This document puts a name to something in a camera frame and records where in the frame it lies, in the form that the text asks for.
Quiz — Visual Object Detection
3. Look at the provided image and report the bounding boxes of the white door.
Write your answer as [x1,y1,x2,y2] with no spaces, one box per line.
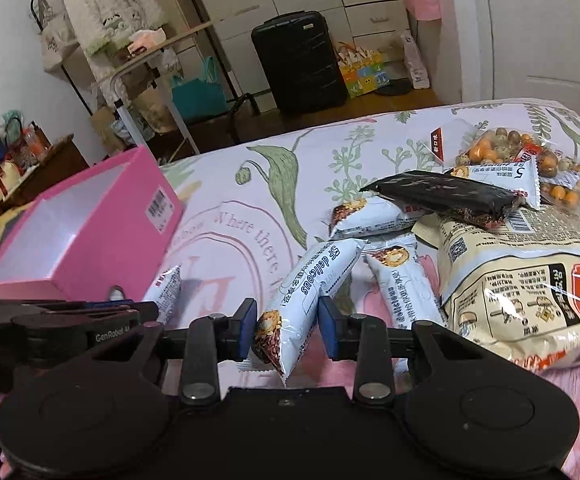
[452,0,580,113]

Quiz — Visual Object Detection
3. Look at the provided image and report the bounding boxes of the white snack bar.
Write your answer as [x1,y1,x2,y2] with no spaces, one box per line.
[365,234,446,330]
[142,266,182,325]
[329,195,428,240]
[445,156,540,210]
[252,238,366,382]

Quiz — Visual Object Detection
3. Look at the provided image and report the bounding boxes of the teal tote bag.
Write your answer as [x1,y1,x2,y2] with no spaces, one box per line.
[170,56,228,120]

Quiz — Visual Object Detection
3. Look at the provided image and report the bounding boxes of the pink tissue box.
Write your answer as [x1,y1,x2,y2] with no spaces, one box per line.
[127,28,166,55]

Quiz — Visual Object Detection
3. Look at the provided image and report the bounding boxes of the white knitted cardigan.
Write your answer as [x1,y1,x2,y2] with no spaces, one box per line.
[63,0,168,56]

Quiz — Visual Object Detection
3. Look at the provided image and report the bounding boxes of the black clothes rack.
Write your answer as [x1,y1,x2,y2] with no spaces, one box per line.
[31,0,237,99]

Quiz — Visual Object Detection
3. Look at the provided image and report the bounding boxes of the beige noodle package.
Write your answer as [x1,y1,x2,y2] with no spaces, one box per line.
[412,206,580,372]

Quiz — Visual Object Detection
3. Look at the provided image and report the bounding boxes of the dark chocolate bar pack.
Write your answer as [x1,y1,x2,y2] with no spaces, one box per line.
[360,170,525,230]

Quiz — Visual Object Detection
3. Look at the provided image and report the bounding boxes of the white plastic bag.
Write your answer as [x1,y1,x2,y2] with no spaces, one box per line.
[401,29,430,90]

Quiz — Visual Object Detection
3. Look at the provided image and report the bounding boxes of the colourful gift bag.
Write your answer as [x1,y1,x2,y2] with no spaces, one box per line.
[337,42,390,99]

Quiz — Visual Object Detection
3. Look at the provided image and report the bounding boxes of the pink cardboard box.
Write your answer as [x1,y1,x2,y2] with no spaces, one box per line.
[0,148,183,301]

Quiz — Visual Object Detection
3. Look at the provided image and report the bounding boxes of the white snack bar top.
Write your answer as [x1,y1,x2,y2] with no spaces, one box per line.
[329,195,428,240]

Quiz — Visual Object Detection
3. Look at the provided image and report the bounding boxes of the wooden rolling side table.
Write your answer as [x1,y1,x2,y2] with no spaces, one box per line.
[96,20,220,155]

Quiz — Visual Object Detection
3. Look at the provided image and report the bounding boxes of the brown paper bag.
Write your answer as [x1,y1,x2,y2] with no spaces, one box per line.
[90,106,127,156]

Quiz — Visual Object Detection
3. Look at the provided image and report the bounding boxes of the canvas tote bag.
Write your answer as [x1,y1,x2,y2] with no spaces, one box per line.
[40,13,78,73]

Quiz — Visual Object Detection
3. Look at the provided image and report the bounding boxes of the floral bed sheet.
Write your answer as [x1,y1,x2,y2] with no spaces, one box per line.
[162,98,580,479]

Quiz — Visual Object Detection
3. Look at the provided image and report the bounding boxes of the dark wooden nightstand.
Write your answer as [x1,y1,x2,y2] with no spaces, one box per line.
[0,127,89,215]

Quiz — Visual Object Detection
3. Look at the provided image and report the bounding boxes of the black suitcase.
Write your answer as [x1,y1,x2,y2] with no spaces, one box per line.
[251,11,348,117]

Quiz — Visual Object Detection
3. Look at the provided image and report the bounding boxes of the right coated peanuts bag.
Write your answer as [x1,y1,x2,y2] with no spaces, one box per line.
[453,128,580,211]

